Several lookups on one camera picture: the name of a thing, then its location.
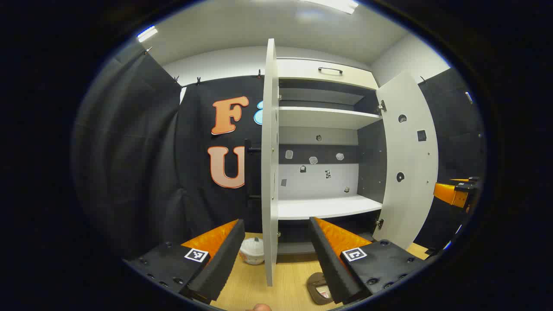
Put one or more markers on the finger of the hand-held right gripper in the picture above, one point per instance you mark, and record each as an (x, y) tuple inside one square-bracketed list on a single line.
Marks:
[(449, 192)]

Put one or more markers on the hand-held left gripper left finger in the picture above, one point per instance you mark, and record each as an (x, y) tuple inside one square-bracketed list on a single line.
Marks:
[(220, 263)]

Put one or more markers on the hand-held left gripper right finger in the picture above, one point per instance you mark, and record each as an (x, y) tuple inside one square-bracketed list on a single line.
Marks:
[(330, 263)]

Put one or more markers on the brown fuzzy shoe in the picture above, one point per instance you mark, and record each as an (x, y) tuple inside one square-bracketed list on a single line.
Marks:
[(317, 287)]

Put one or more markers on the grey shoe cabinet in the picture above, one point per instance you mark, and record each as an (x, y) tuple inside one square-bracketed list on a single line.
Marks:
[(328, 207)]

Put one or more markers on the white cabinet door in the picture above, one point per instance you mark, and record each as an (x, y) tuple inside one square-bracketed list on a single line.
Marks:
[(270, 172), (408, 151)]

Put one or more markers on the white lidded cup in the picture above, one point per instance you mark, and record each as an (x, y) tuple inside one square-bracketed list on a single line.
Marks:
[(252, 252)]

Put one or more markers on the ceiling light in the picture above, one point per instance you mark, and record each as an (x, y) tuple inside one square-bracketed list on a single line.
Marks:
[(335, 5), (147, 33)]

